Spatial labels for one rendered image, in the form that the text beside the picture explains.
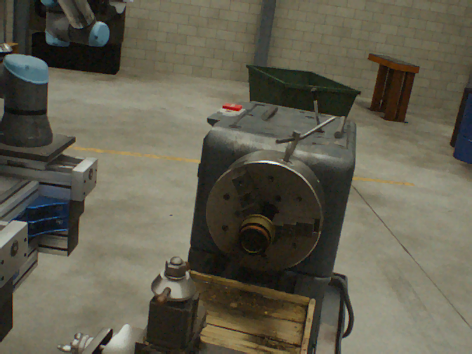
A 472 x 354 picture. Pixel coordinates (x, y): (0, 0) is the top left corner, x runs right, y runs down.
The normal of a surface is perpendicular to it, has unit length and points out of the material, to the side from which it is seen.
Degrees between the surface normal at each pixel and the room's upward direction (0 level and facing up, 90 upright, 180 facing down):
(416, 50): 90
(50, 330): 0
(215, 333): 0
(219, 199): 90
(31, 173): 90
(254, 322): 0
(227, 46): 90
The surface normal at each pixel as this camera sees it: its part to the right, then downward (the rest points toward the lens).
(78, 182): -0.05, 0.31
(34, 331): 0.14, -0.94
